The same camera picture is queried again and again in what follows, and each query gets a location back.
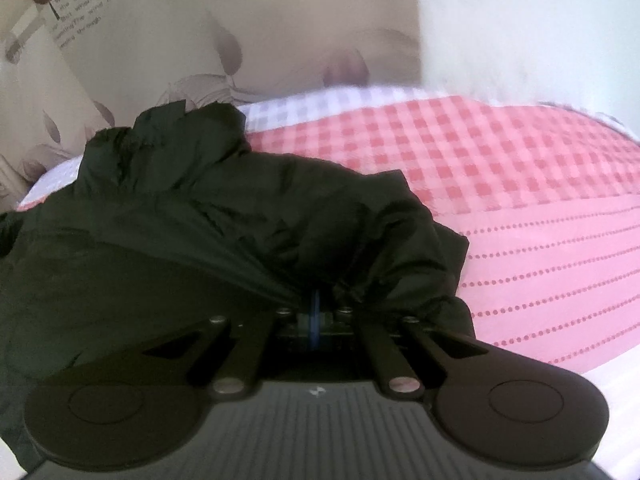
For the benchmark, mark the beige leaf print curtain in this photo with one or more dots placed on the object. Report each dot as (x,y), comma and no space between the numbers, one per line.
(150,35)

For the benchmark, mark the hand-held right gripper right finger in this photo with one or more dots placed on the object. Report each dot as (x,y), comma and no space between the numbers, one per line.
(350,332)

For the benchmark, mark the bed with pink checked sheet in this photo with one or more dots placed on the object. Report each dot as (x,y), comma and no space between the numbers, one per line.
(500,220)

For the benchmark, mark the black jacket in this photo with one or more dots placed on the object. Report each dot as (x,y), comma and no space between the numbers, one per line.
(200,240)

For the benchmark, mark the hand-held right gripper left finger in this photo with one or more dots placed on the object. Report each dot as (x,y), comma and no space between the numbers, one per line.
(287,330)

